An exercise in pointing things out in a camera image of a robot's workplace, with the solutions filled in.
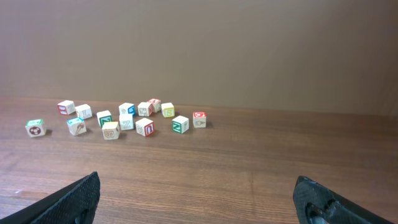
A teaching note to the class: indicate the white block red side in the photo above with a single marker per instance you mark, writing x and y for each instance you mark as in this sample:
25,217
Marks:
127,108

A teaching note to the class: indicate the green edged Z block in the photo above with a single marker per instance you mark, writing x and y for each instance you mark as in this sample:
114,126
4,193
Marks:
104,117

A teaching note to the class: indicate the red O block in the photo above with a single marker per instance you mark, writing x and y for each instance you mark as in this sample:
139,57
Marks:
199,119

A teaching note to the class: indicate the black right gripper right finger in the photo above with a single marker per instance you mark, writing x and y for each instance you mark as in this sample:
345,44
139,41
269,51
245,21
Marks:
315,203

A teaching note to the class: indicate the red edged I block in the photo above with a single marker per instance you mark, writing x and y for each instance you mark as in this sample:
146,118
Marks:
145,127

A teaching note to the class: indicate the blue edged Y block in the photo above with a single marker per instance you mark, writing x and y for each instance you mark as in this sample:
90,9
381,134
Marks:
126,121

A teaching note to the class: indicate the red A block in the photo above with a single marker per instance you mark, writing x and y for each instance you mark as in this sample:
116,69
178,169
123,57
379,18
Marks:
155,105

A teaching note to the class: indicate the yellow S block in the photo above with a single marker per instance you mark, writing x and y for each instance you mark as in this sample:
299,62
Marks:
168,110

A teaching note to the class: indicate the white block green side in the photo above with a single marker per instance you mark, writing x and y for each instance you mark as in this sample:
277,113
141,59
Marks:
145,109

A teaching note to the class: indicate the red letter block far left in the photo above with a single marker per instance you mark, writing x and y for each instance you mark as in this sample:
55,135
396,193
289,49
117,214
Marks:
66,107

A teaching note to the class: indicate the blue number 2 block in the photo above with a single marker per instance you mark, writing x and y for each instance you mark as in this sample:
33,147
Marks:
76,126

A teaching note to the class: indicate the green J soccer ball block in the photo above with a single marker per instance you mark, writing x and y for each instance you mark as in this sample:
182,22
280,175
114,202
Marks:
35,128

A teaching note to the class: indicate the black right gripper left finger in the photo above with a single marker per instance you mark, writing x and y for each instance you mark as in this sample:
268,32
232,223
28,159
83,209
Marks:
75,203

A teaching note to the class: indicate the yellow K block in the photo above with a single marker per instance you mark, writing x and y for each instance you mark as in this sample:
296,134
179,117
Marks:
111,130

